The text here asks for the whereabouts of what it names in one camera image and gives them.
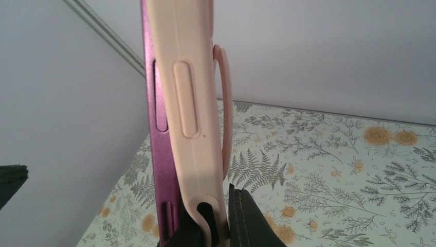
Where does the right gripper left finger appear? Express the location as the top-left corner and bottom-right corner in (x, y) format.
(157, 204), (219, 247)

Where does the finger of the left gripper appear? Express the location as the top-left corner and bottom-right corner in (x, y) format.
(1, 164), (28, 209)

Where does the floral patterned table mat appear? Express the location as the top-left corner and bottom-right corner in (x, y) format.
(76, 99), (436, 247)

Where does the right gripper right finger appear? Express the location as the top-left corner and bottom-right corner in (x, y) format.
(228, 184), (286, 247)

